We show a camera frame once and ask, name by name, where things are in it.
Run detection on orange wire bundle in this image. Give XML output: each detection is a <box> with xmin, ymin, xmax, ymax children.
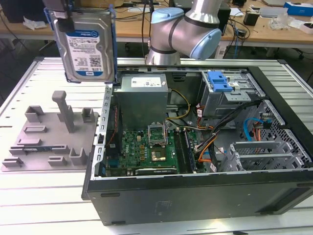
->
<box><xmin>197</xmin><ymin>143</ymin><xmax>216</xmax><ymax>164</ymax></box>

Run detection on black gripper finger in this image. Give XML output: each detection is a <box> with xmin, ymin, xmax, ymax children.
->
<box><xmin>45</xmin><ymin>0</ymin><xmax>75</xmax><ymax>33</ymax></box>

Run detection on installed RAM stick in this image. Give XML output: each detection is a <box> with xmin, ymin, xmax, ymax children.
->
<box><xmin>183</xmin><ymin>129</ymin><xmax>197</xmax><ymax>171</ymax></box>

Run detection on CPU socket gold pins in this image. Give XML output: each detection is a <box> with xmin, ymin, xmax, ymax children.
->
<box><xmin>149</xmin><ymin>144</ymin><xmax>169</xmax><ymax>164</ymax></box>

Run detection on grey metal drive cage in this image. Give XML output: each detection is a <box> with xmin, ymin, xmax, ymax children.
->
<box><xmin>199</xmin><ymin>70</ymin><xmax>266</xmax><ymax>118</ymax></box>

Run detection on wooden desk with clutter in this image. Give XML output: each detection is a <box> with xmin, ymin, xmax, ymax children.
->
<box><xmin>220</xmin><ymin>4</ymin><xmax>313</xmax><ymax>59</ymax></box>

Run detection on small black box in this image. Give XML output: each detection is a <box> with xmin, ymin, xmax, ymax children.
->
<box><xmin>243</xmin><ymin>11</ymin><xmax>260</xmax><ymax>26</ymax></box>

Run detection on large black box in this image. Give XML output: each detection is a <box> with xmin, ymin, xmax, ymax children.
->
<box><xmin>4</xmin><ymin>0</ymin><xmax>47</xmax><ymax>24</ymax></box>

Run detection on orange power wire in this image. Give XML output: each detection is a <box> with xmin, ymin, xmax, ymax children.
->
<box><xmin>253</xmin><ymin>122</ymin><xmax>264</xmax><ymax>141</ymax></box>

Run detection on wooden desk with black box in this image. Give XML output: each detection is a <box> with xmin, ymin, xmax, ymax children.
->
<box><xmin>0</xmin><ymin>6</ymin><xmax>152</xmax><ymax>58</ymax></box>

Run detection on green motherboard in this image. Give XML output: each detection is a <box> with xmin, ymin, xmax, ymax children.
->
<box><xmin>104</xmin><ymin>127</ymin><xmax>203</xmax><ymax>176</ymax></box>

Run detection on blue plastic drive latch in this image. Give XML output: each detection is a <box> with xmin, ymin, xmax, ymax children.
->
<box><xmin>207</xmin><ymin>70</ymin><xmax>233</xmax><ymax>93</ymax></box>

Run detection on grey metal disk bay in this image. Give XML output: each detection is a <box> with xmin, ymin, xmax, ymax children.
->
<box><xmin>221</xmin><ymin>141</ymin><xmax>306</xmax><ymax>172</ymax></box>

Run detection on grey power supply unit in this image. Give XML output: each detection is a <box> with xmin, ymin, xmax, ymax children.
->
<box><xmin>112</xmin><ymin>74</ymin><xmax>169</xmax><ymax>124</ymax></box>

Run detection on metal socket cover frame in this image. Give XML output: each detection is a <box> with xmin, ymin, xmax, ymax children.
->
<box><xmin>147</xmin><ymin>121</ymin><xmax>168</xmax><ymax>145</ymax></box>

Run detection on RAM stick on rack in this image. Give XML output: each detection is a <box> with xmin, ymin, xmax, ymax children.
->
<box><xmin>22</xmin><ymin>146</ymin><xmax>54</xmax><ymax>152</ymax></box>

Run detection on blue data wire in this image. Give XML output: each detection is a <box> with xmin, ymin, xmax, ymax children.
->
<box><xmin>243</xmin><ymin>117</ymin><xmax>267</xmax><ymax>142</ymax></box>

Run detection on white paper sheet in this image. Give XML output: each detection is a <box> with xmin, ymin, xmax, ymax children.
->
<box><xmin>229</xmin><ymin>7</ymin><xmax>245</xmax><ymax>17</ymax></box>

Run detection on hard disk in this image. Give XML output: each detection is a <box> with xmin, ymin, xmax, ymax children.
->
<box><xmin>43</xmin><ymin>0</ymin><xmax>118</xmax><ymax>84</ymax></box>

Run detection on clear plastic bags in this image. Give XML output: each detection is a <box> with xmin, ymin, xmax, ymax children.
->
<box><xmin>268</xmin><ymin>13</ymin><xmax>303</xmax><ymax>30</ymax></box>

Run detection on thin metal locking lever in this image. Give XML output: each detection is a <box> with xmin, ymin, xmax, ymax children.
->
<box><xmin>164</xmin><ymin>120</ymin><xmax>170</xmax><ymax>146</ymax></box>

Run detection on black RAM slot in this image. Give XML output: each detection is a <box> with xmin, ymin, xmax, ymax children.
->
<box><xmin>174</xmin><ymin>129</ymin><xmax>188</xmax><ymax>173</ymax></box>

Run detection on grey parts rack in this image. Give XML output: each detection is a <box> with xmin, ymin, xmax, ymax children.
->
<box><xmin>0</xmin><ymin>90</ymin><xmax>101</xmax><ymax>173</ymax></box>

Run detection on crumpled white plastic bag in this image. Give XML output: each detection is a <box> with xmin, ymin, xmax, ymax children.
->
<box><xmin>22</xmin><ymin>16</ymin><xmax>47</xmax><ymax>31</ymax></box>

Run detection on black open PC case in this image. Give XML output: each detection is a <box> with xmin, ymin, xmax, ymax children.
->
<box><xmin>81</xmin><ymin>65</ymin><xmax>313</xmax><ymax>227</ymax></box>

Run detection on black sleeved cable bundle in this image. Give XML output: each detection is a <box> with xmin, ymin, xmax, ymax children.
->
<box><xmin>195</xmin><ymin>100</ymin><xmax>261</xmax><ymax>152</ymax></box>

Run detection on black graphics card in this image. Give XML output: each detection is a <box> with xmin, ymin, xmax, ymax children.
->
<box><xmin>134</xmin><ymin>167</ymin><xmax>177</xmax><ymax>176</ymax></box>

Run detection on yellow and black wire bundle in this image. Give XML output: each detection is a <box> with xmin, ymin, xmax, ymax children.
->
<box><xmin>165</xmin><ymin>88</ymin><xmax>192</xmax><ymax>121</ymax></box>

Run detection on blue cardboard box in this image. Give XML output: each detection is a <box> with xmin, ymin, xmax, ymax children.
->
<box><xmin>283</xmin><ymin>1</ymin><xmax>313</xmax><ymax>17</ymax></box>

